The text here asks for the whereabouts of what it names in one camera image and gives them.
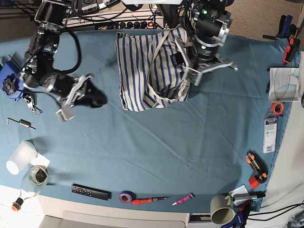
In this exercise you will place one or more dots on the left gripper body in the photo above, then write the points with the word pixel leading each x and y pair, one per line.
pixel 201 57

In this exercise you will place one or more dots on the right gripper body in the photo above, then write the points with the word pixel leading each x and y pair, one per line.
pixel 75 89

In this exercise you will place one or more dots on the blue white striped T-shirt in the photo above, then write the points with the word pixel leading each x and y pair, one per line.
pixel 149 75

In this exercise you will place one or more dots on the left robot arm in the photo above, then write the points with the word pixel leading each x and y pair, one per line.
pixel 207 25

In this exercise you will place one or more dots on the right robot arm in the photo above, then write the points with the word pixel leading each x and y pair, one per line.
pixel 38 70

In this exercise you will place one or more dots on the hex key with brass sleeve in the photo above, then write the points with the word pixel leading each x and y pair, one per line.
pixel 21 122

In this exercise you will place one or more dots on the black power strip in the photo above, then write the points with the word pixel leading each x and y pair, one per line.
pixel 131 25

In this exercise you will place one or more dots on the blue block with black knob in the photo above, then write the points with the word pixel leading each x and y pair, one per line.
pixel 10 83

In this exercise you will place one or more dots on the white paper card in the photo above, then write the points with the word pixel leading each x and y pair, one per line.
pixel 40 160

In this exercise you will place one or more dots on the white plastic cup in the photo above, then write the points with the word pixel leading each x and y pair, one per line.
pixel 21 157

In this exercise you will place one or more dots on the open leaf print booklet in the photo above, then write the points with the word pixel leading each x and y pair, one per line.
pixel 284 84

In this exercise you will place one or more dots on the teal table cloth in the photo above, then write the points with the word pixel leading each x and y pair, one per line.
pixel 198 146

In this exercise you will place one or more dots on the orange black clamp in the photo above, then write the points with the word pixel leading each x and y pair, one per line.
pixel 291 49

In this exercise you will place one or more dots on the blue black clamp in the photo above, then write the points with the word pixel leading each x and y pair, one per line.
pixel 286 29

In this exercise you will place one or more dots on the orange tape roll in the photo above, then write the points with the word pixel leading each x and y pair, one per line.
pixel 277 108

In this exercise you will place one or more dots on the black remote control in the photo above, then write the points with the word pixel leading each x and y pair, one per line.
pixel 91 192

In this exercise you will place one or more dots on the clear glass bottle orange cap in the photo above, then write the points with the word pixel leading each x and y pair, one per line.
pixel 33 182

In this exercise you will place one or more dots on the clear packaged tool box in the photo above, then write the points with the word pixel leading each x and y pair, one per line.
pixel 270 130

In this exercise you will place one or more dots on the purple tape roll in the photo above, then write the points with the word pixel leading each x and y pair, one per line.
pixel 126 196

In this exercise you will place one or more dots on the orange black utility knife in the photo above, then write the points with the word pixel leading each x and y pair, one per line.
pixel 259 169

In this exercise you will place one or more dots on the pink tube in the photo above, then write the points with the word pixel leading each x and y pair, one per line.
pixel 184 199

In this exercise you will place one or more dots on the white folded paper note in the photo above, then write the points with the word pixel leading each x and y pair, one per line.
pixel 242 191

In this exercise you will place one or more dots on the black marker pen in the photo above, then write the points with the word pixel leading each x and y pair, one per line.
pixel 239 198

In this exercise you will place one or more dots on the grey ceramic mug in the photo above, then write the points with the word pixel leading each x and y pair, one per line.
pixel 221 210

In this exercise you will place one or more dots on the blue clamp at bottom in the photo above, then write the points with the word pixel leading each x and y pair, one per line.
pixel 241 217

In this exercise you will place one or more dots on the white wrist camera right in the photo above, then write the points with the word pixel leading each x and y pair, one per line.
pixel 65 114

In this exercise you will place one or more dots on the silver carabiner keychain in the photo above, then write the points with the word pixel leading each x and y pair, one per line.
pixel 29 99

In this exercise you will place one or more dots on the orange handle screwdriver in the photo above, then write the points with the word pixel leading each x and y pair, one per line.
pixel 147 200

